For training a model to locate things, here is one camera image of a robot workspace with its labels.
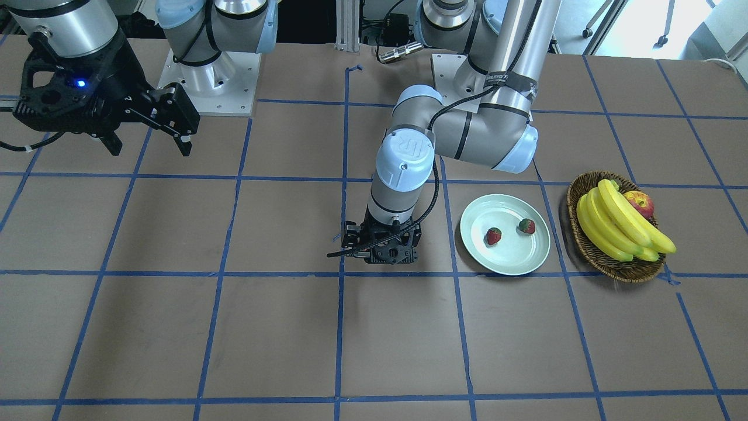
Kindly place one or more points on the red apple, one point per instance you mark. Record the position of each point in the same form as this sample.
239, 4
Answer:
641, 202

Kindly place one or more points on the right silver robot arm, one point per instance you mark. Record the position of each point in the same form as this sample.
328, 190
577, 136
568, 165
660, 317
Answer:
197, 31

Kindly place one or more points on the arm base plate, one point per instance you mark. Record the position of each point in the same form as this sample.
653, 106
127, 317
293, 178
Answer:
226, 87
447, 76

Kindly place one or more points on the yellow banana bunch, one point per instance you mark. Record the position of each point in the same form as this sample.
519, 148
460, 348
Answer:
612, 222

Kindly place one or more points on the silver cable connector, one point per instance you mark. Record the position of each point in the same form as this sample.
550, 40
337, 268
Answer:
399, 52

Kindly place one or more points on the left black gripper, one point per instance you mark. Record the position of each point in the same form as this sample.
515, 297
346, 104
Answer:
350, 236

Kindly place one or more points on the strawberry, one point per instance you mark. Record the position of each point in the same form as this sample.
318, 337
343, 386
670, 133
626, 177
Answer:
493, 236
526, 226

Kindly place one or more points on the aluminium frame post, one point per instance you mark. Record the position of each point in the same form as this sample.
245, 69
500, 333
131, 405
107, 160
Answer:
347, 18

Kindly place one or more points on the wicker basket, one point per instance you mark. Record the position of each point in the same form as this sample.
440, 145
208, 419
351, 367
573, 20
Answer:
584, 252

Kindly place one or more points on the light green plate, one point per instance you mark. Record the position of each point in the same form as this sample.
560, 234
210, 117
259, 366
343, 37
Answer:
516, 253

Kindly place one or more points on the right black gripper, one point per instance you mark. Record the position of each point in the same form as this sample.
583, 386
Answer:
121, 80

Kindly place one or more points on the black power adapter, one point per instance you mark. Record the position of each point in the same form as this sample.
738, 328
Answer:
396, 30

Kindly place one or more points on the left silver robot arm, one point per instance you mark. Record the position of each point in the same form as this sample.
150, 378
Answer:
487, 121

